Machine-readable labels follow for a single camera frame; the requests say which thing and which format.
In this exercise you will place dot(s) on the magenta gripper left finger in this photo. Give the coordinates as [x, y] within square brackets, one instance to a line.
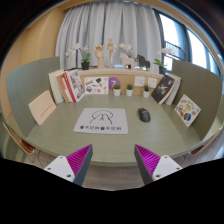
[73, 167]

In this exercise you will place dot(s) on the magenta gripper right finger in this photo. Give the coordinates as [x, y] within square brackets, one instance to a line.
[152, 166]

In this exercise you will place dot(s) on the grey printed mouse pad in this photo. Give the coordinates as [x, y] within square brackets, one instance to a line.
[102, 121]

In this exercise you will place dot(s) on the black computer mouse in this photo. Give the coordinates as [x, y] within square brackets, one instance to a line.
[144, 115]

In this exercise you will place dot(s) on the wooden chair left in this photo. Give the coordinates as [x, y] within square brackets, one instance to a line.
[26, 147]

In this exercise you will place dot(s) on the wooden chair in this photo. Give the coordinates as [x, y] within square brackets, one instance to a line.
[213, 149]
[26, 147]

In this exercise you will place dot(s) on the wooden chair right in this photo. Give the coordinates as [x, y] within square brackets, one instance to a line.
[213, 149]

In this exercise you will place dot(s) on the colourful sticker booklet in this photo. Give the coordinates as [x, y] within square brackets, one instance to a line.
[187, 110]

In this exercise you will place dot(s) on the beige card sign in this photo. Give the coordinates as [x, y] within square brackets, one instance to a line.
[42, 107]

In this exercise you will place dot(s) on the white book stack left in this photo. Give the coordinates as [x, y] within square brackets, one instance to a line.
[55, 87]

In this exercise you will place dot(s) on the small potted plant right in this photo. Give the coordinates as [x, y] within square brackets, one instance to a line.
[146, 91]

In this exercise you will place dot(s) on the small potted plant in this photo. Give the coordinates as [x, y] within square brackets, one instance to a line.
[117, 90]
[146, 91]
[129, 90]

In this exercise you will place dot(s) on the white book behind black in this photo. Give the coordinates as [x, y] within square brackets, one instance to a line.
[175, 89]

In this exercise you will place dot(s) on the black hardcover book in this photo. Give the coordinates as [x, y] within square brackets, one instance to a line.
[162, 89]

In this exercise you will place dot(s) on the small potted plant middle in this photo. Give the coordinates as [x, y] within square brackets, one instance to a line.
[129, 90]

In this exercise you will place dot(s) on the illustrated white postcard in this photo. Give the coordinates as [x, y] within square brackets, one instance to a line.
[96, 85]

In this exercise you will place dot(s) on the small potted plant left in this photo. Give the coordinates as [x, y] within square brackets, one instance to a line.
[117, 90]

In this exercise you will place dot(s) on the red white magazine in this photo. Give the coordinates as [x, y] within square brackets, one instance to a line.
[74, 85]

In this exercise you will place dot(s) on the brown book left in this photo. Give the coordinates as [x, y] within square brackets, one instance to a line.
[63, 88]

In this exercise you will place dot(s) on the purple round number sign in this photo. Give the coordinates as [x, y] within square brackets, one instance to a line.
[112, 82]

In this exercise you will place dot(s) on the green desk partition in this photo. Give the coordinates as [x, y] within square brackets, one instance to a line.
[27, 82]

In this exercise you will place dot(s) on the white orchid black pot right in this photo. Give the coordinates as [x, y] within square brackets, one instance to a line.
[162, 68]

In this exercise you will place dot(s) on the white orchid black pot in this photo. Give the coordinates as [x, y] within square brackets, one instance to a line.
[162, 68]
[85, 56]

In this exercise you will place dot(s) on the black horse figurine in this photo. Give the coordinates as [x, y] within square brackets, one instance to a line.
[142, 61]

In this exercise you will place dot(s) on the pink horse figurine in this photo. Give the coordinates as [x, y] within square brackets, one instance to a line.
[127, 62]

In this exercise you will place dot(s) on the white orchid black pot left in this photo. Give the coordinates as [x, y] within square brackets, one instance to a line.
[85, 56]

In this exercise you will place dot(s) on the wooden hand model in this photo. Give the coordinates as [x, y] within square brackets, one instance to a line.
[99, 53]

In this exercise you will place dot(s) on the white orchid middle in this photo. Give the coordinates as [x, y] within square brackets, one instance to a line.
[127, 48]

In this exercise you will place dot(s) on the wooden mannequin figure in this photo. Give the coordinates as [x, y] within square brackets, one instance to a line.
[111, 47]

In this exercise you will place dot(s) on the grey curtain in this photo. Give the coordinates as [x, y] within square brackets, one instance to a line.
[94, 23]

